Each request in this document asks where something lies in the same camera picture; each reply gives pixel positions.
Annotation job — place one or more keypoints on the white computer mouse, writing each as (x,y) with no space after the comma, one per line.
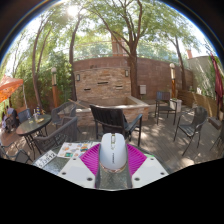
(113,151)

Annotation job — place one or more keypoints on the round dark patio table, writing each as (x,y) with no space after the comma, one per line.
(33,125)

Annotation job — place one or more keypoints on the wooden lamp post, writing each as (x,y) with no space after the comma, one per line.
(54,90)
(173,81)

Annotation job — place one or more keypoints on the stone brick fountain wall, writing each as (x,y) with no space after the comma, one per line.
(100,86)

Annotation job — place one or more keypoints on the black metal mesh chair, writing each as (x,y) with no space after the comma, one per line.
(20,156)
(198,118)

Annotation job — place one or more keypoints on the blue chair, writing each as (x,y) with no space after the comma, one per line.
(24,115)

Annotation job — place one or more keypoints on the white square planter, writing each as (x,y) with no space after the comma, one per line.
(176,105)

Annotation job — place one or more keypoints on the white licence plate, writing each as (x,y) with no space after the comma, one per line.
(45,159)

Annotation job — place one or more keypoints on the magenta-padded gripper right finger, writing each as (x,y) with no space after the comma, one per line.
(150,171)

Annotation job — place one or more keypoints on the large brown-trunked tree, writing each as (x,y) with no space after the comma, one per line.
(133,73)

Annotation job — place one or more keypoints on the colourful sticker sheet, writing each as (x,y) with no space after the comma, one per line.
(75,149)

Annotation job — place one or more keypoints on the person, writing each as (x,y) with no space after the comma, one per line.
(9,116)

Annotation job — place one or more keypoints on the closed red parasol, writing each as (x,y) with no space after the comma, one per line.
(218,83)

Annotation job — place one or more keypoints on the black slatted wooden chair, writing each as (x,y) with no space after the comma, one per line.
(108,120)

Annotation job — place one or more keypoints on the grey wall utility box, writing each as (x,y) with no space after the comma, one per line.
(142,89)

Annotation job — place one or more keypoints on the orange parasol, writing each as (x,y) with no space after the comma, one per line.
(9,87)

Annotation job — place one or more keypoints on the black wicker chair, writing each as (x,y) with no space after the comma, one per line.
(65,111)
(60,133)

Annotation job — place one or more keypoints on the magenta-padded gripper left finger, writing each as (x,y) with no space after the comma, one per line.
(75,171)

